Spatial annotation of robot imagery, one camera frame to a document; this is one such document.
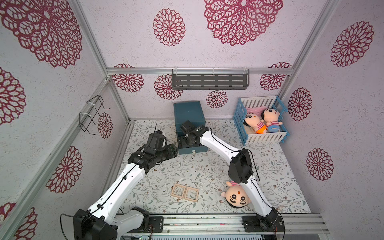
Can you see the aluminium front rail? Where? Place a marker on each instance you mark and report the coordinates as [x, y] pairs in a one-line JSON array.
[[232, 224]]

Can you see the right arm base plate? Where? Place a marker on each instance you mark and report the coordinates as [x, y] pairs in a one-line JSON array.
[[258, 224]]

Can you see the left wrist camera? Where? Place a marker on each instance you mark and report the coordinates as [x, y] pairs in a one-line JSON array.
[[157, 140]]

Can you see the blue white toy crib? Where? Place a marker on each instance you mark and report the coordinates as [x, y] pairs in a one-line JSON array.
[[247, 135]]

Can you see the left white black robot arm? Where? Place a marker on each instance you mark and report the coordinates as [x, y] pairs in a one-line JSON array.
[[100, 221]]

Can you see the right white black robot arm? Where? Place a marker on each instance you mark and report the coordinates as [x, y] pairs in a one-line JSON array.
[[243, 188]]

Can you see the plush doll blue pants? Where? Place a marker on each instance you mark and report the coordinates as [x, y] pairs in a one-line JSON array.
[[271, 119]]

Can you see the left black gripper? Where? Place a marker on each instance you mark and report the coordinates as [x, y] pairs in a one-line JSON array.
[[171, 151]]

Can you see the wooden brooch box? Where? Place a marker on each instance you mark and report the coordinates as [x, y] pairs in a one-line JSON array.
[[178, 191], [191, 194]]

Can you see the grey wall shelf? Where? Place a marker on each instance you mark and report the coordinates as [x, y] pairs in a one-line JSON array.
[[211, 81]]

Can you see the plush doll orange pants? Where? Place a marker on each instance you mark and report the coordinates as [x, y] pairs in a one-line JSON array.
[[256, 123]]

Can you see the teal drawer cabinet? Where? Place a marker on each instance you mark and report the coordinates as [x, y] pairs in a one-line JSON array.
[[189, 111]]

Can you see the plush doll striped hat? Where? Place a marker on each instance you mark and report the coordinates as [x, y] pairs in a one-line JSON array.
[[235, 195]]

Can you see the pink crib blanket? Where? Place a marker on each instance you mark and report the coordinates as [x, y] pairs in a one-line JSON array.
[[257, 111]]

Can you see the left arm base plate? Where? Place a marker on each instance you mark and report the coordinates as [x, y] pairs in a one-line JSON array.
[[155, 224]]

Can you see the small black brooch box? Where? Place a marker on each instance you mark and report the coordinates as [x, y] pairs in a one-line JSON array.
[[183, 143]]

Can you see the black wire wall rack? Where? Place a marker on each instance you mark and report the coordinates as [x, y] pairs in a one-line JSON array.
[[86, 119]]

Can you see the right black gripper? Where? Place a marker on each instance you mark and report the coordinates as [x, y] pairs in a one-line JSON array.
[[185, 141]]

